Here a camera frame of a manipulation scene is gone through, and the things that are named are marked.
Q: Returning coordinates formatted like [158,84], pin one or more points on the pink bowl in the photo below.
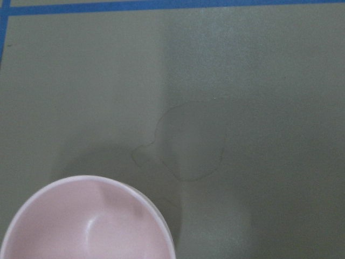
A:
[88,217]

